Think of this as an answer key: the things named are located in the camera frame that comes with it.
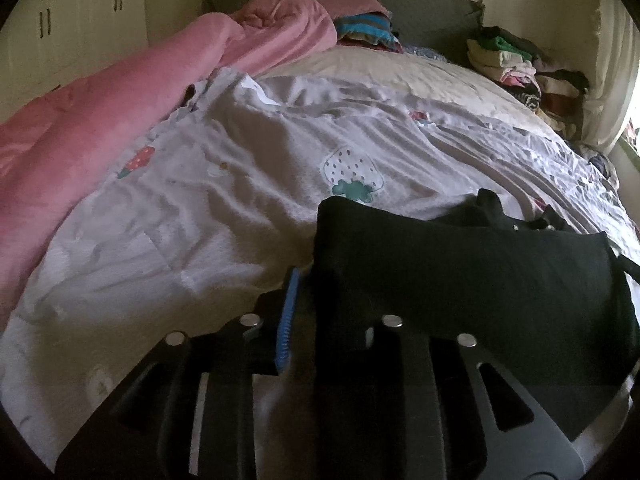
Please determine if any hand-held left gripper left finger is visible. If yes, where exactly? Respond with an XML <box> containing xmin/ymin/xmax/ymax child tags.
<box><xmin>55</xmin><ymin>266</ymin><xmax>304</xmax><ymax>480</ymax></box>

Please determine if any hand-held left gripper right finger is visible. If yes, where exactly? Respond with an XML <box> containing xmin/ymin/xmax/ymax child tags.
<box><xmin>364</xmin><ymin>314</ymin><xmax>582</xmax><ymax>480</ymax></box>

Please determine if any black shirt with orange patches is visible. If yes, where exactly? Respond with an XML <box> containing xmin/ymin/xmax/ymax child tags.
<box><xmin>311</xmin><ymin>187</ymin><xmax>640</xmax><ymax>438</ymax></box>

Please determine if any stack of striped folded clothes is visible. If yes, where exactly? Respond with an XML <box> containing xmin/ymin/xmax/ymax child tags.
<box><xmin>332</xmin><ymin>12</ymin><xmax>404</xmax><ymax>54</ymax></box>

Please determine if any pile of mixed clothes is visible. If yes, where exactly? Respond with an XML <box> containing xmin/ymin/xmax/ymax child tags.
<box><xmin>465</xmin><ymin>25</ymin><xmax>592</xmax><ymax>140</ymax></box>

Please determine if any strawberry printed bedsheet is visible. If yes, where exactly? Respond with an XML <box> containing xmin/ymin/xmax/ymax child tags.
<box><xmin>0</xmin><ymin>66</ymin><xmax>640</xmax><ymax>471</ymax></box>

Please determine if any cream mattress sheet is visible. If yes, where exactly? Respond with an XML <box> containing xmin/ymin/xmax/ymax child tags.
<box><xmin>255</xmin><ymin>46</ymin><xmax>576</xmax><ymax>147</ymax></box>

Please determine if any pink duvet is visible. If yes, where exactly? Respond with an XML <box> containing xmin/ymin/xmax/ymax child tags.
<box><xmin>0</xmin><ymin>0</ymin><xmax>339</xmax><ymax>331</ymax></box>

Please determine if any pink pillow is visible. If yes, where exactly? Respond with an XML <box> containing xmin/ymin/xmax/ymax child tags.
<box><xmin>315</xmin><ymin>0</ymin><xmax>392</xmax><ymax>20</ymax></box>

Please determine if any grey headboard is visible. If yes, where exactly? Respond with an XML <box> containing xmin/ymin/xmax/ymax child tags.
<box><xmin>201</xmin><ymin>0</ymin><xmax>487</xmax><ymax>60</ymax></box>

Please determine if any cream curtain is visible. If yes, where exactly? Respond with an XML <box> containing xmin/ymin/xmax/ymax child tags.
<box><xmin>581</xmin><ymin>0</ymin><xmax>640</xmax><ymax>157</ymax></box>

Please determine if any cream wardrobe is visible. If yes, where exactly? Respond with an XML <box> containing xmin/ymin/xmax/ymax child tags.
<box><xmin>0</xmin><ymin>0</ymin><xmax>149</xmax><ymax>122</ymax></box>

